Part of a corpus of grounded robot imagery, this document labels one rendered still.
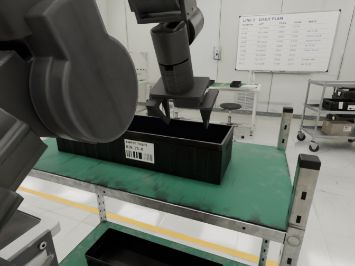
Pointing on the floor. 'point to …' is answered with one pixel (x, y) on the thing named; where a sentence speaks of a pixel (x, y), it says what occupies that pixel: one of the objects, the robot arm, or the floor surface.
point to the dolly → (343, 98)
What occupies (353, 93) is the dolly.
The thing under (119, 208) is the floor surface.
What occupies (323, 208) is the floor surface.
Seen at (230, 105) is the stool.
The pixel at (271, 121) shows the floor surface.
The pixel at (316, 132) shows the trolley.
